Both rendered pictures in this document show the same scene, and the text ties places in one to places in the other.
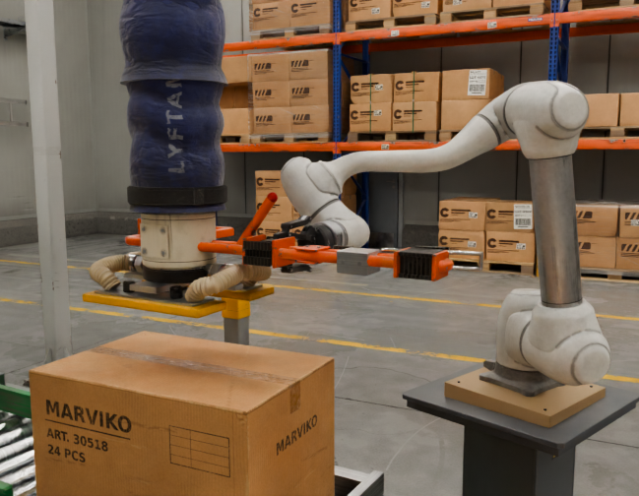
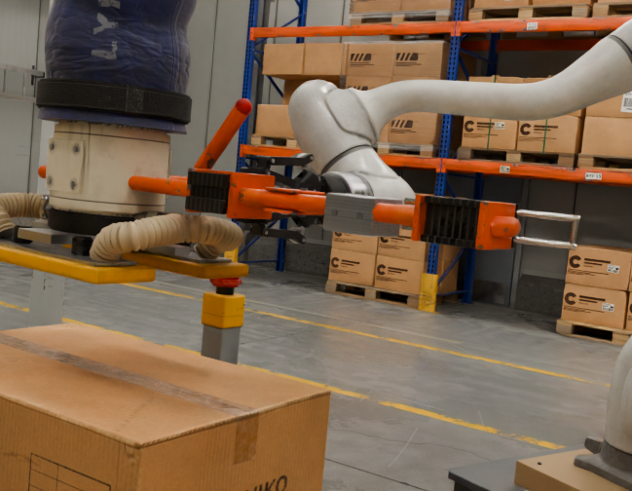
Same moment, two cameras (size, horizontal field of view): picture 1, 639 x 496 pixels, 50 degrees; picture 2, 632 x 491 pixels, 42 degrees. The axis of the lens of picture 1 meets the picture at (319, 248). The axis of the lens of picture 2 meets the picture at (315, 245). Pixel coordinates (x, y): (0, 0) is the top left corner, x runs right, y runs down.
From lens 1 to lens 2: 0.44 m
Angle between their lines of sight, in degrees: 8
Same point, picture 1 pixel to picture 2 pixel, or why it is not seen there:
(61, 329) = not seen: hidden behind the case
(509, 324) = (630, 380)
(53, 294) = (43, 295)
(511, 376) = (625, 465)
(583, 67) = not seen: outside the picture
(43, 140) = not seen: hidden behind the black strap
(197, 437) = (66, 477)
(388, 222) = (501, 269)
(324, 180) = (351, 114)
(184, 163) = (118, 46)
